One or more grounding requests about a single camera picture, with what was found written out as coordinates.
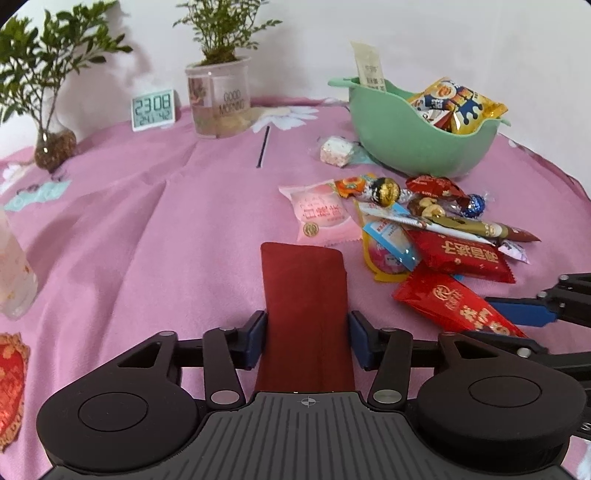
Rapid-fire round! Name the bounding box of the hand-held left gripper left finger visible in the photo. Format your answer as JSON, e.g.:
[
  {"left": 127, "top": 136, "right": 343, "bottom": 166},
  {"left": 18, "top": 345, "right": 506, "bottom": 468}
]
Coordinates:
[{"left": 115, "top": 310, "right": 267, "bottom": 411}]

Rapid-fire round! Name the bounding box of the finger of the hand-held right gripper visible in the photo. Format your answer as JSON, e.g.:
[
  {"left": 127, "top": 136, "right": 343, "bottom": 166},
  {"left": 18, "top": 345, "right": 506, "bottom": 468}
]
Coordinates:
[
  {"left": 487, "top": 273, "right": 591, "bottom": 326},
  {"left": 462, "top": 329, "right": 591, "bottom": 371}
]

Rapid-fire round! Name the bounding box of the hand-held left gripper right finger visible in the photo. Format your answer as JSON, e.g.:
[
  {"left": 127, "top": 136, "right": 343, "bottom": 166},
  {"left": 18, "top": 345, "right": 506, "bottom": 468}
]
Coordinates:
[{"left": 348, "top": 310, "right": 485, "bottom": 411}]

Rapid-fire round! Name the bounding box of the dark red packet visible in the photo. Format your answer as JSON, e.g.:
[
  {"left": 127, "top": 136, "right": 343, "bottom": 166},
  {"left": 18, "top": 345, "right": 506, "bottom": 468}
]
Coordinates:
[{"left": 255, "top": 242, "right": 356, "bottom": 394}]

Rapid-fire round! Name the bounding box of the red long packet gold print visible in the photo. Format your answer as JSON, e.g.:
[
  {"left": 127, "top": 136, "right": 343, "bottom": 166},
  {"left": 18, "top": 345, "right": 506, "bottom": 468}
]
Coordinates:
[{"left": 392, "top": 268, "right": 530, "bottom": 340}]

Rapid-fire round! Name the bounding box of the pink peach snack packet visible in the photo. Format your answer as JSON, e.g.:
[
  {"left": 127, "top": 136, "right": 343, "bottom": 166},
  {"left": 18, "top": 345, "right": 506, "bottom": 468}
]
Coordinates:
[{"left": 278, "top": 179, "right": 363, "bottom": 245}]

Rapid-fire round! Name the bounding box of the red foil candy wrapper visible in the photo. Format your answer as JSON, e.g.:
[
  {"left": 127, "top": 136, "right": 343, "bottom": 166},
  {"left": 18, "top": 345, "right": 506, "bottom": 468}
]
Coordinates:
[{"left": 405, "top": 174, "right": 468, "bottom": 199}]

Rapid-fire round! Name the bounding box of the green plastic bowl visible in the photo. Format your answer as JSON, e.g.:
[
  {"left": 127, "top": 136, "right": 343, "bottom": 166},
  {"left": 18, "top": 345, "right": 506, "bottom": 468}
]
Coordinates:
[{"left": 328, "top": 76, "right": 512, "bottom": 180}]

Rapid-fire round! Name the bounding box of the yellow snack bag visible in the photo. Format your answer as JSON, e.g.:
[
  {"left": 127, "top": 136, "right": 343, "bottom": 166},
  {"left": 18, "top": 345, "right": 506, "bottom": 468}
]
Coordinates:
[{"left": 406, "top": 78, "right": 509, "bottom": 135}]

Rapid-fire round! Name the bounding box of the beige snack packet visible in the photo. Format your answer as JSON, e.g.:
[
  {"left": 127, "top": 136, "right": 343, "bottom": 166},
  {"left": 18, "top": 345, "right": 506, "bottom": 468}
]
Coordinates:
[{"left": 350, "top": 41, "right": 387, "bottom": 91}]

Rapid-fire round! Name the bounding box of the small purple white wrapper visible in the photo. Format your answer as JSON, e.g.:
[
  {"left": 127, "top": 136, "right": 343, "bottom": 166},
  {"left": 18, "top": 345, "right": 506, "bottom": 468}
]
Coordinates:
[{"left": 499, "top": 240, "right": 533, "bottom": 265}]

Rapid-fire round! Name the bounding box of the red rectangular packet gold print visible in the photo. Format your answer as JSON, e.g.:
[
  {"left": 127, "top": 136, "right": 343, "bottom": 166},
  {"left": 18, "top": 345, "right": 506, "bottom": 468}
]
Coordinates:
[{"left": 406, "top": 229, "right": 517, "bottom": 285}]

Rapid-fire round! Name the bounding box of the yellow pink jelly pouch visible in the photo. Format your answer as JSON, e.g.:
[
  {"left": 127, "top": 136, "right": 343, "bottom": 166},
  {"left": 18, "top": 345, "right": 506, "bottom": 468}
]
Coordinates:
[{"left": 361, "top": 228, "right": 414, "bottom": 282}]

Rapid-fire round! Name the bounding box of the gold and white stick packet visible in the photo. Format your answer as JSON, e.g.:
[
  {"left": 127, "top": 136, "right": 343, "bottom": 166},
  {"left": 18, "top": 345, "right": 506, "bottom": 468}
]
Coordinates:
[{"left": 358, "top": 202, "right": 541, "bottom": 244}]

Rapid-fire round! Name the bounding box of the blue and white sachet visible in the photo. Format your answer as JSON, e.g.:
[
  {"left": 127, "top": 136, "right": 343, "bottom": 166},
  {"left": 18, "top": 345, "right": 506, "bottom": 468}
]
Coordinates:
[{"left": 362, "top": 220, "right": 423, "bottom": 273}]

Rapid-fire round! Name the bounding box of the blue foil chocolate ball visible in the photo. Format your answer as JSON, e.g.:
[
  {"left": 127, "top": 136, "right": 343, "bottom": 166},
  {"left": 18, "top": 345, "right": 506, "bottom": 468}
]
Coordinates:
[{"left": 455, "top": 193, "right": 491, "bottom": 220}]

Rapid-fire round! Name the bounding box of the pink floral tablecloth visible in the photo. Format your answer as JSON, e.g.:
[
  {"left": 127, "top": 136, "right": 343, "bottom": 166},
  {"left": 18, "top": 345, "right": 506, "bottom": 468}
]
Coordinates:
[{"left": 0, "top": 95, "right": 591, "bottom": 480}]

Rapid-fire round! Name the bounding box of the clear wrapped nut candy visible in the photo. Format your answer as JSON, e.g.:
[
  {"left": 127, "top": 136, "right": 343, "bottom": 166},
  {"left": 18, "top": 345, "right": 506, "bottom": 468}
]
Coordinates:
[{"left": 406, "top": 196, "right": 447, "bottom": 218}]

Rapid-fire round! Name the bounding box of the gold black chocolate ball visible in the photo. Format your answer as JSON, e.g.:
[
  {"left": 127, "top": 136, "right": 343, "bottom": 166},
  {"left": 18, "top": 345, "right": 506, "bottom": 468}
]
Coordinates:
[{"left": 365, "top": 176, "right": 410, "bottom": 208}]

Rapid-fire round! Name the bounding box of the orange candy packet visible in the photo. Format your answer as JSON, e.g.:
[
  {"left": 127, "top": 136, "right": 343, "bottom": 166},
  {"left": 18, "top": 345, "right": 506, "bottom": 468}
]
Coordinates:
[{"left": 335, "top": 173, "right": 378, "bottom": 200}]

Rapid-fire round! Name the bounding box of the white nougat candy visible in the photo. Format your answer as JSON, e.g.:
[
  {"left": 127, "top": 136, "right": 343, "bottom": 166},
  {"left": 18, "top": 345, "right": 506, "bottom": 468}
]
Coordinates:
[{"left": 320, "top": 135, "right": 358, "bottom": 167}]

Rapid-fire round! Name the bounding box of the plant in clear printed cup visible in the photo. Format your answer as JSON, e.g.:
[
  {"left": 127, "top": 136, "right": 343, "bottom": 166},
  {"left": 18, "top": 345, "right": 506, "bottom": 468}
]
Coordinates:
[{"left": 173, "top": 0, "right": 283, "bottom": 139}]

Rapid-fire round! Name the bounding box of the clear plastic bottle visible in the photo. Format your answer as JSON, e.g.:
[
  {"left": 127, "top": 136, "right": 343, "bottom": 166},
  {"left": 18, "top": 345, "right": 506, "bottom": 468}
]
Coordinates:
[{"left": 0, "top": 205, "right": 39, "bottom": 320}]

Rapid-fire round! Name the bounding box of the red gold round mat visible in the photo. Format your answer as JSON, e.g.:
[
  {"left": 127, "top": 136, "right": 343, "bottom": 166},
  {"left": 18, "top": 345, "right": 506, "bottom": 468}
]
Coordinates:
[{"left": 0, "top": 332, "right": 31, "bottom": 452}]

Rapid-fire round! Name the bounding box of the white digital clock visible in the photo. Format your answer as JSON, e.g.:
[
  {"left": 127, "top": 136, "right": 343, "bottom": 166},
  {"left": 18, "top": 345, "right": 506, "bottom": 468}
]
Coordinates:
[{"left": 131, "top": 89, "right": 177, "bottom": 133}]

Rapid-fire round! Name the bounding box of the leafy plant in glass vase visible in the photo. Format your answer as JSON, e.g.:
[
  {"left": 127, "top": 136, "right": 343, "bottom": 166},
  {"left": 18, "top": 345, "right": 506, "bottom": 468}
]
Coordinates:
[{"left": 0, "top": 0, "right": 134, "bottom": 173}]

